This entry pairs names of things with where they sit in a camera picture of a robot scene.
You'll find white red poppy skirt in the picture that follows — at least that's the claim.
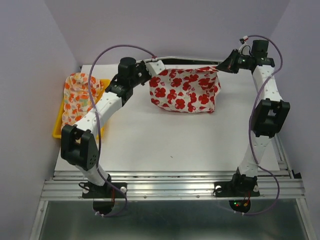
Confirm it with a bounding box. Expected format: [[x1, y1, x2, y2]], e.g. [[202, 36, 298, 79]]
[[149, 66, 221, 114]]

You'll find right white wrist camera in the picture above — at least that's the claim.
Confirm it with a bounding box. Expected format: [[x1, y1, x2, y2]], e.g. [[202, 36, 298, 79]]
[[238, 35, 251, 56]]

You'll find yellow plastic tray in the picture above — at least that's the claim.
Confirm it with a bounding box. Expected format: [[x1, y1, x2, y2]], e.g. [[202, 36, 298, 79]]
[[52, 79, 111, 139]]

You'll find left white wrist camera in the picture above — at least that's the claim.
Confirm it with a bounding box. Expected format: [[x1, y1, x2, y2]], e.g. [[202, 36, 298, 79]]
[[145, 60, 166, 77]]

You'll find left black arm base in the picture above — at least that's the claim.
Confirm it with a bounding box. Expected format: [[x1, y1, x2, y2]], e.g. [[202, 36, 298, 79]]
[[78, 181, 125, 199]]

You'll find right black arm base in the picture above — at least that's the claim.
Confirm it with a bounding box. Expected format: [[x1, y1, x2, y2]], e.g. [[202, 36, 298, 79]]
[[213, 181, 260, 198]]

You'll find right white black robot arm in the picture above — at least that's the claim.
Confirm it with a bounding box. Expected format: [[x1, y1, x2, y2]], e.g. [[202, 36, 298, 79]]
[[213, 38, 291, 198]]

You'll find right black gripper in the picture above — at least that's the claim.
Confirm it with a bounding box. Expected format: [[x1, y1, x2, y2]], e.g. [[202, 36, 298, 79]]
[[216, 48, 254, 74]]

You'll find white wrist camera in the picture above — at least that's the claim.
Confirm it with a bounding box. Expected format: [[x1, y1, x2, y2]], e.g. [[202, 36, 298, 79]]
[[238, 35, 251, 56], [145, 60, 166, 77]]

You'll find aluminium frame rail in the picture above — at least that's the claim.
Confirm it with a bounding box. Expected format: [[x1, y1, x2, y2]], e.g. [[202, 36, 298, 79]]
[[40, 170, 305, 201]]

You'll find orange floral skirt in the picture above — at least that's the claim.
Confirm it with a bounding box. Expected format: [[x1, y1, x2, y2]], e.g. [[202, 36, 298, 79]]
[[61, 72, 105, 127]]

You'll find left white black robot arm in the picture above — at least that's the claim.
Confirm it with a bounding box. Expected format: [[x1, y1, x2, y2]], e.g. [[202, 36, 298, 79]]
[[60, 57, 165, 197]]

